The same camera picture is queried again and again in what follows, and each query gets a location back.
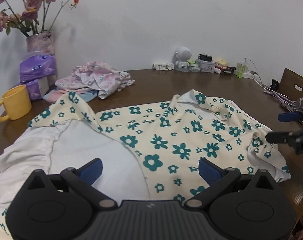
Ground dried rose bouquet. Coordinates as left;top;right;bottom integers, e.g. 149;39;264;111
0;0;79;37

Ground white cables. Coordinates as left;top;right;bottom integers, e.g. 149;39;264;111
244;57;303;105

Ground pink floral garment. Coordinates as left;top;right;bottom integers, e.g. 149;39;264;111
55;61;135;99

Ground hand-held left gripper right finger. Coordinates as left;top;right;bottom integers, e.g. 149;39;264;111
186;158;277;209

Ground purple tissue pack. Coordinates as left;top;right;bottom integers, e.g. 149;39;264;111
23;75;57;102
19;51;57;82

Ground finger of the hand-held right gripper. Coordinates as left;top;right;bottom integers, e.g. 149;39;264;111
278;109;303;123
266;127;303;144

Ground purple fuzzy vase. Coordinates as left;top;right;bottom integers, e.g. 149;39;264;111
26;31;55;55

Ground wooden board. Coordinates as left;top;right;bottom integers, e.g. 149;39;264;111
279;67;303;113

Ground yellow mug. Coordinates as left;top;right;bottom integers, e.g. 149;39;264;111
0;84;32;123

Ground cream green-flowered garment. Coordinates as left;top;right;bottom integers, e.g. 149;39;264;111
0;89;292;240

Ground black box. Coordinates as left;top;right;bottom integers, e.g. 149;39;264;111
215;66;236;75

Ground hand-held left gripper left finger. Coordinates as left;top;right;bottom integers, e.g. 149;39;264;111
26;158;117;209

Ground white power strip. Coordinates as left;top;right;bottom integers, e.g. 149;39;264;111
234;70;255;79

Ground white robot speaker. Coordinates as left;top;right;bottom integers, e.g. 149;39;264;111
175;46;192;72

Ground pink and blue garment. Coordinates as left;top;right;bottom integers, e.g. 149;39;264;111
43;89;99;104

